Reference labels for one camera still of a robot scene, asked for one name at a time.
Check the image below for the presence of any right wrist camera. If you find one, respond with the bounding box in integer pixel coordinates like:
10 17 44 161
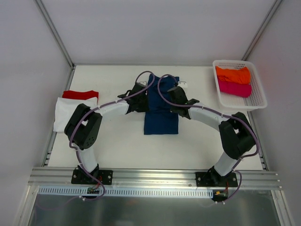
178 81 188 89

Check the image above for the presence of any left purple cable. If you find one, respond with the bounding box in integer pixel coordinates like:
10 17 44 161
68 70 156 201

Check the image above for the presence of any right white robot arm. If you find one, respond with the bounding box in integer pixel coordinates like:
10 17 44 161
167 86 259 186

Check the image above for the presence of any folded red t shirt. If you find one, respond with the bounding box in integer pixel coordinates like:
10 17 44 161
62 90 99 100

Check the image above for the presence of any navy blue t shirt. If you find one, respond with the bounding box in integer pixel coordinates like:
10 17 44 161
144 76 179 135

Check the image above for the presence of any white slotted cable duct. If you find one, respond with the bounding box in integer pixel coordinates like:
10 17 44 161
38 186 214 199

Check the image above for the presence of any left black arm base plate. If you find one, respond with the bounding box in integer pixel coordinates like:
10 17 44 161
71 167 113 185

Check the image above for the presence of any pink t shirt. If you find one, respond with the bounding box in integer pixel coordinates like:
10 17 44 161
218 79 252 98

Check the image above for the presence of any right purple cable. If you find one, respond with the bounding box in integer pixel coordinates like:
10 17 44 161
157 74 261 204

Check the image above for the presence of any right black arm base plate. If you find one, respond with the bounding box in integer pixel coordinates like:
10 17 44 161
195 171 238 188

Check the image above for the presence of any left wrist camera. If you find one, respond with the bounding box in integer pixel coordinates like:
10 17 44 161
138 81 148 87

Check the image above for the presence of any folded white t shirt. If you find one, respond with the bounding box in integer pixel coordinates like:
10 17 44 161
53 97 97 133

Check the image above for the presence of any aluminium mounting rail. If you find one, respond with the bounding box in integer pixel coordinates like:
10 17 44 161
28 167 284 190

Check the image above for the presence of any purple cable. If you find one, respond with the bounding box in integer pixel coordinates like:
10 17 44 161
68 70 156 201
157 74 261 204

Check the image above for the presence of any white plastic basket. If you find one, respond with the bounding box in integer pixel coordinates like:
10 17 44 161
212 60 267 111

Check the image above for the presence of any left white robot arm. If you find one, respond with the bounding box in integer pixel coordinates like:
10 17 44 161
64 82 149 185

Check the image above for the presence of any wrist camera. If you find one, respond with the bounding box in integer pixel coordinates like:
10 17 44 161
178 81 188 89
138 81 148 87

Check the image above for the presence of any orange t shirt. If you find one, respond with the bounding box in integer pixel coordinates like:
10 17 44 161
215 66 251 84

